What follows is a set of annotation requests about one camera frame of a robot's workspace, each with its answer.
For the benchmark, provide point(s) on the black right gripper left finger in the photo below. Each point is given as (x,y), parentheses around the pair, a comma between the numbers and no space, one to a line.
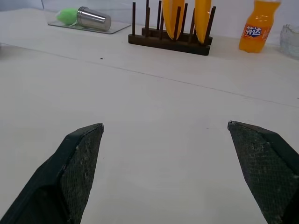
(70,177)

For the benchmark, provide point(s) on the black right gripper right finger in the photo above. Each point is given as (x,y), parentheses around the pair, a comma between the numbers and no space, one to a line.
(266,172)

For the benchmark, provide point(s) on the clear crinkled plastic container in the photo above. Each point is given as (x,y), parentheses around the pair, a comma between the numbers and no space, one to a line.
(290,39)

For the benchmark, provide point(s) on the orange soda bottle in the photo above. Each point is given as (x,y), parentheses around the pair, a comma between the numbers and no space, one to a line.
(255,30)

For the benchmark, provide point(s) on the clear glass tray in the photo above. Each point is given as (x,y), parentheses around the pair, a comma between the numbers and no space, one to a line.
(112,29)

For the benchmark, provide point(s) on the stainless steel cup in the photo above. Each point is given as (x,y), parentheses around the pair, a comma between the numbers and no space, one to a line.
(93,19)

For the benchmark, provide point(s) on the green sponge ball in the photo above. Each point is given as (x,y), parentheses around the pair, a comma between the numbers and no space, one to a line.
(66,16)

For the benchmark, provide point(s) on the yellow plate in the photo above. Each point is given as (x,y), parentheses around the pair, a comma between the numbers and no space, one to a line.
(202,19)
(172,17)

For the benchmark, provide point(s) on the dark wooden plate rack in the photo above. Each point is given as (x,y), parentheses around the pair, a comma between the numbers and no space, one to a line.
(168,37)

